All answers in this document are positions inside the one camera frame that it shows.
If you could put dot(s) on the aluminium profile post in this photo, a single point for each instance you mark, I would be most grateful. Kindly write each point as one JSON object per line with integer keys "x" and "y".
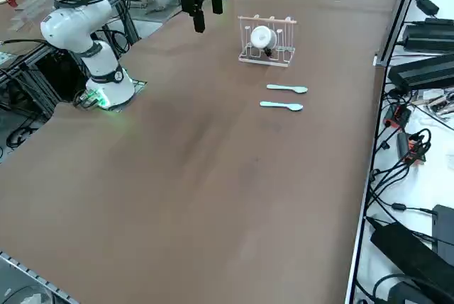
{"x": 399, "y": 10}

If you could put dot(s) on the small black power adapter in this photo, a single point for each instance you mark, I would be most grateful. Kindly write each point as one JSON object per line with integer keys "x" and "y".
{"x": 427, "y": 5}

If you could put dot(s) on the orange and black device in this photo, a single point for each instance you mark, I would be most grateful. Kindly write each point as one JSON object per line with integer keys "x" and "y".
{"x": 413, "y": 148}

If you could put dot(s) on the green plastic spoon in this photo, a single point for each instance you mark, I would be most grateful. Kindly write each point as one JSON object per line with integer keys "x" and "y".
{"x": 287, "y": 88}

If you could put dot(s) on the white cup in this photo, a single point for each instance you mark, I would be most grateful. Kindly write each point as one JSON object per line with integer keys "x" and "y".
{"x": 263, "y": 37}

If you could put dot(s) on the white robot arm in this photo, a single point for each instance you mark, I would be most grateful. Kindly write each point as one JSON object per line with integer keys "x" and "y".
{"x": 71, "y": 27}

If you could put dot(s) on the black power adapter brick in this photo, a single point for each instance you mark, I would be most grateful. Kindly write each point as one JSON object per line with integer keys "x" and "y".
{"x": 429, "y": 36}
{"x": 422, "y": 73}

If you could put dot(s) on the black box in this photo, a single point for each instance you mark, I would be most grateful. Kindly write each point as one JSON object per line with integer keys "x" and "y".
{"x": 444, "y": 227}

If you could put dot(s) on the red and black device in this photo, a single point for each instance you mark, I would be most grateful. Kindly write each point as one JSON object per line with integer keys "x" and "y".
{"x": 399, "y": 115}

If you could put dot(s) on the large black power adapter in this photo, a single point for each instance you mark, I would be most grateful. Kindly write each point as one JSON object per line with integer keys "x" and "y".
{"x": 408, "y": 251}

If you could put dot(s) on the blue plastic spoon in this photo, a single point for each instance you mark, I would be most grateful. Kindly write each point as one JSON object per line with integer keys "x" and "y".
{"x": 280, "y": 105}

